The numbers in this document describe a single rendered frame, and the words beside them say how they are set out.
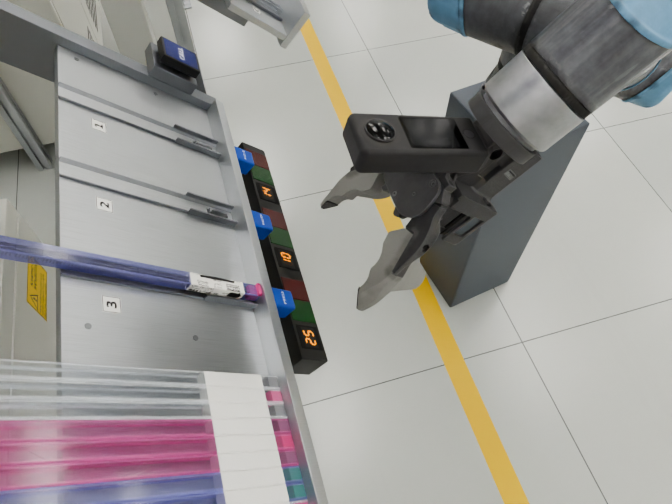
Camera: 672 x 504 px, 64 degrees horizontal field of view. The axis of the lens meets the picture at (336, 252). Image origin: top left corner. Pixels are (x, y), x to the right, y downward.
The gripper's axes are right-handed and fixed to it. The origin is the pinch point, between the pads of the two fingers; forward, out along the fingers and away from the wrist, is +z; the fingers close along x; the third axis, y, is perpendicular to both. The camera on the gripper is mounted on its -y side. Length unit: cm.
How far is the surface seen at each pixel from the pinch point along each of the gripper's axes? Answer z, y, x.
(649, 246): -10, 124, 27
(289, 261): 10.8, 4.9, 7.5
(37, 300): 44.3, -12.6, 19.5
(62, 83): 9.6, -22.2, 23.1
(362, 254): 42, 68, 47
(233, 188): 8.4, -3.5, 14.5
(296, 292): 10.8, 4.5, 2.8
